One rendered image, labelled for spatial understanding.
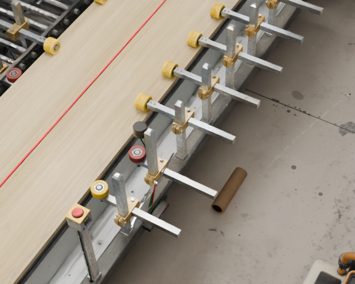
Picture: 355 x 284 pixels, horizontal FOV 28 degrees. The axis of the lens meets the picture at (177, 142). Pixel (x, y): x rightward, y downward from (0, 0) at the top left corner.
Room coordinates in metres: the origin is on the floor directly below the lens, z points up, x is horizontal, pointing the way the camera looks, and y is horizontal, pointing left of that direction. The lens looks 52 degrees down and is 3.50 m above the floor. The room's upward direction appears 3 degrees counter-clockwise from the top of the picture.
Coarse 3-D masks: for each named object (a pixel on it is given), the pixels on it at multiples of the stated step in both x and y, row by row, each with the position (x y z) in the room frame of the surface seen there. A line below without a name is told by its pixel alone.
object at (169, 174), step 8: (144, 160) 1.98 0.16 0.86; (168, 176) 1.89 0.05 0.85; (176, 176) 1.88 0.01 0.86; (184, 176) 1.88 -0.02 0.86; (184, 184) 1.84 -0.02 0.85; (192, 184) 1.83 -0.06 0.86; (200, 184) 1.83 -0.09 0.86; (200, 192) 1.80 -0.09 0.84; (208, 192) 1.78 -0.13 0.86; (216, 192) 1.78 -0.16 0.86
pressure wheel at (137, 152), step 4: (132, 148) 2.02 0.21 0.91; (136, 148) 2.02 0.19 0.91; (140, 148) 2.02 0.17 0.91; (128, 152) 2.00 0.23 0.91; (132, 152) 2.00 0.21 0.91; (136, 152) 1.99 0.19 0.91; (140, 152) 2.00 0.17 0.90; (144, 152) 1.99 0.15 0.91; (132, 156) 1.97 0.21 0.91; (136, 156) 1.97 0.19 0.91; (140, 156) 1.97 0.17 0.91; (144, 156) 1.98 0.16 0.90; (132, 160) 1.97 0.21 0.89; (136, 160) 1.96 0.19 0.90; (140, 160) 1.96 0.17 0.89
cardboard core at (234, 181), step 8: (240, 168) 2.47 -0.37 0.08; (232, 176) 2.42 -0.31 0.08; (240, 176) 2.42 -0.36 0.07; (232, 184) 2.36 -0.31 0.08; (240, 184) 2.38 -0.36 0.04; (224, 192) 2.31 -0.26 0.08; (232, 192) 2.31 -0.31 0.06; (216, 200) 2.26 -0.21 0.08; (224, 200) 2.26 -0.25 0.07; (216, 208) 2.24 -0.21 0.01; (224, 208) 2.22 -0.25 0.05
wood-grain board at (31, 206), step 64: (128, 0) 3.07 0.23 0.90; (192, 0) 3.05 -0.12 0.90; (64, 64) 2.60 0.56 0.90; (128, 64) 2.57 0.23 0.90; (0, 128) 2.19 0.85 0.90; (64, 128) 2.17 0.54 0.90; (128, 128) 2.15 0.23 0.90; (0, 192) 1.82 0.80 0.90; (64, 192) 1.80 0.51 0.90; (0, 256) 1.49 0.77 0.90
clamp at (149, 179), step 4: (164, 160) 1.97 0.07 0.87; (160, 164) 1.95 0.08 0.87; (164, 164) 1.95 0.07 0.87; (160, 168) 1.92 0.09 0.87; (160, 172) 1.91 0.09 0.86; (144, 176) 1.90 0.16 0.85; (148, 176) 1.88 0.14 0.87; (152, 176) 1.88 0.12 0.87; (156, 176) 1.88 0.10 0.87; (144, 180) 1.88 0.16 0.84; (148, 180) 1.87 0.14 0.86; (152, 180) 1.86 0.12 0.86; (148, 184) 1.87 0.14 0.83; (152, 184) 1.86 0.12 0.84
